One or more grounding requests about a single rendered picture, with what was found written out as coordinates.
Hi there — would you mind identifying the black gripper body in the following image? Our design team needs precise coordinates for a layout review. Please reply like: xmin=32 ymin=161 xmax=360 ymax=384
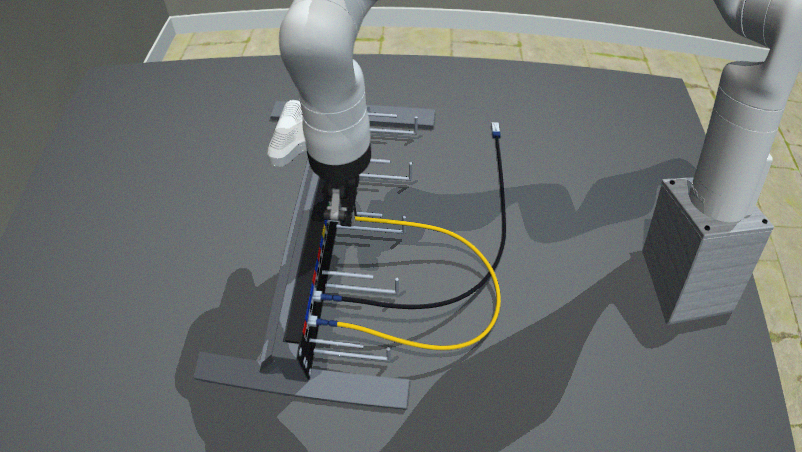
xmin=307 ymin=139 xmax=371 ymax=199

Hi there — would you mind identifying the yellow patch cord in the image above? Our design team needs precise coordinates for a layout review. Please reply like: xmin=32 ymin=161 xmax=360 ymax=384
xmin=328 ymin=216 xmax=500 ymax=350

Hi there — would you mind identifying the black cable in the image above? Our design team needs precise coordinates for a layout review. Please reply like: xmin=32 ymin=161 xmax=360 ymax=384
xmin=332 ymin=136 xmax=506 ymax=309

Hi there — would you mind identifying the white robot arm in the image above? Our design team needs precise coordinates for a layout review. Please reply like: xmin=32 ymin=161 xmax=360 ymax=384
xmin=267 ymin=0 xmax=802 ymax=222

